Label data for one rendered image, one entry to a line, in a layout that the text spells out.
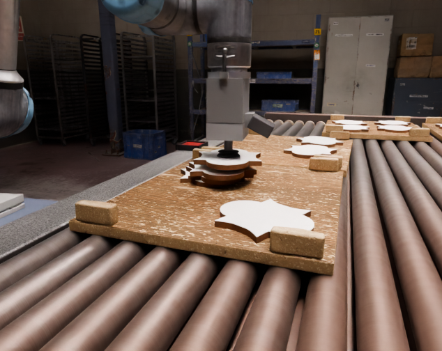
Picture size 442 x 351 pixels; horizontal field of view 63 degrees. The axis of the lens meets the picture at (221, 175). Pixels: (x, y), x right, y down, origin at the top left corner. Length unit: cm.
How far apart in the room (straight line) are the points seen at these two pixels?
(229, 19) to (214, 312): 44
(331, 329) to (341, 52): 509
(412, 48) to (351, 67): 79
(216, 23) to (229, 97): 12
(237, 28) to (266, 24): 537
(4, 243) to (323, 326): 41
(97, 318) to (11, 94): 59
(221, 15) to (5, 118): 49
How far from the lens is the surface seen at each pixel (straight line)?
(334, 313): 36
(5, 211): 80
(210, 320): 34
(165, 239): 46
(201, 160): 63
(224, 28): 61
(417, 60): 564
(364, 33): 539
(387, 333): 35
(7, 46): 85
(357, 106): 538
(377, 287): 41
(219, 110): 61
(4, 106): 85
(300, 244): 40
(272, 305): 36
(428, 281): 44
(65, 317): 39
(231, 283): 39
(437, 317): 39
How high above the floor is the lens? 113
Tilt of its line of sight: 15 degrees down
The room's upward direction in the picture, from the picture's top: straight up
